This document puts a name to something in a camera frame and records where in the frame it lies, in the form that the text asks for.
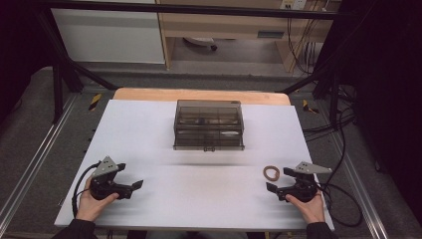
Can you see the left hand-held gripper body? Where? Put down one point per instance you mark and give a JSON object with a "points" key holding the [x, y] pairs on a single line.
{"points": [[106, 186]]}

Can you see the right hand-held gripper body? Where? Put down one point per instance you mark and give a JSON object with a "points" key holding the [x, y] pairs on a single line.
{"points": [[303, 187]]}

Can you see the smoky transparent storage box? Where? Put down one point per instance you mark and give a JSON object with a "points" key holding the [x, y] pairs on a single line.
{"points": [[208, 126]]}

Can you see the person's right hand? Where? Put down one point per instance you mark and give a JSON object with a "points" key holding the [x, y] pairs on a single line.
{"points": [[308, 209]]}

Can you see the person's left hand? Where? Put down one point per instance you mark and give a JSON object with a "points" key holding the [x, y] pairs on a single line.
{"points": [[91, 205]]}

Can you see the white table board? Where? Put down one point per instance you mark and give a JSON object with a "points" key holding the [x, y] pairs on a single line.
{"points": [[185, 192]]}

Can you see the wooden table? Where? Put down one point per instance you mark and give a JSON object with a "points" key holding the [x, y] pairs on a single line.
{"points": [[199, 94]]}

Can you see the black curtain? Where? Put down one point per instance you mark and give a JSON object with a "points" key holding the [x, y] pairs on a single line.
{"points": [[391, 99], [20, 49]]}

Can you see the white cabinet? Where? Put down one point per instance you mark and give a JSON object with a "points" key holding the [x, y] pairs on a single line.
{"points": [[106, 36]]}

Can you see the office chair base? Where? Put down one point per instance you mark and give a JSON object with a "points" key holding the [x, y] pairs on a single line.
{"points": [[200, 41]]}

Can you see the light wooden desk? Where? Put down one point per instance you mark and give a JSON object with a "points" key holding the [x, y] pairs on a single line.
{"points": [[232, 26]]}

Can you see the white power outlet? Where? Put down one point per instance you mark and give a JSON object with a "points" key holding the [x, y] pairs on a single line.
{"points": [[293, 4]]}

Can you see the aluminium floor rail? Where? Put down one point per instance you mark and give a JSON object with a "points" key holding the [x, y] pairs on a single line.
{"points": [[361, 189], [36, 159]]}

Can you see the black metal frame stand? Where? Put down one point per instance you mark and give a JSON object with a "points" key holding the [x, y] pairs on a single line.
{"points": [[334, 99], [58, 89]]}

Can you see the black metal frame crossbar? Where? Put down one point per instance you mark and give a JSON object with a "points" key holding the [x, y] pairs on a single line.
{"points": [[199, 9]]}

